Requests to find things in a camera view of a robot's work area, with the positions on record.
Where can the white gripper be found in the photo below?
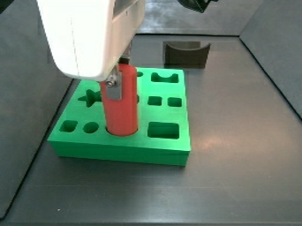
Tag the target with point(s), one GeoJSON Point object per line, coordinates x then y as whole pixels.
{"type": "Point", "coordinates": [88, 34]}

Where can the red oval peg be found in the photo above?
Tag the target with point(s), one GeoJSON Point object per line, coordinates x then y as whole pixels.
{"type": "Point", "coordinates": [120, 111]}

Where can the black curved holder block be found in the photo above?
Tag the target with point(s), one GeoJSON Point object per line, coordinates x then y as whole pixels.
{"type": "Point", "coordinates": [184, 54]}

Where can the green shape sorter block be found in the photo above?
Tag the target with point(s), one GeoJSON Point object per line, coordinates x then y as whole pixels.
{"type": "Point", "coordinates": [161, 139]}

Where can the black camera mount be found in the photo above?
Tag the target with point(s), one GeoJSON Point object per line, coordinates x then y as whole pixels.
{"type": "Point", "coordinates": [196, 5]}

